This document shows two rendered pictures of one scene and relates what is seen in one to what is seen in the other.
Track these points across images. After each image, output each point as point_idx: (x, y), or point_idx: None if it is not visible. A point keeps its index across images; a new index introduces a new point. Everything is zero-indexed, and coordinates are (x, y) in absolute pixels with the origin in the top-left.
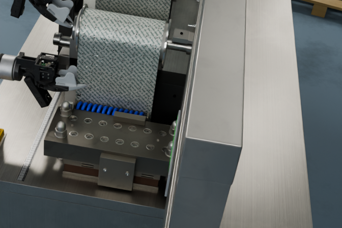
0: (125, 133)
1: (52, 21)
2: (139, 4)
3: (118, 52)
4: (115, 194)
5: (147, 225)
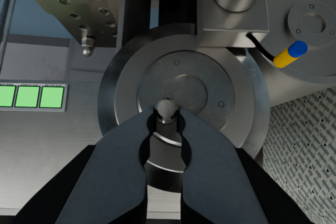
0: (88, 6)
1: (82, 152)
2: (290, 130)
3: None
4: None
5: None
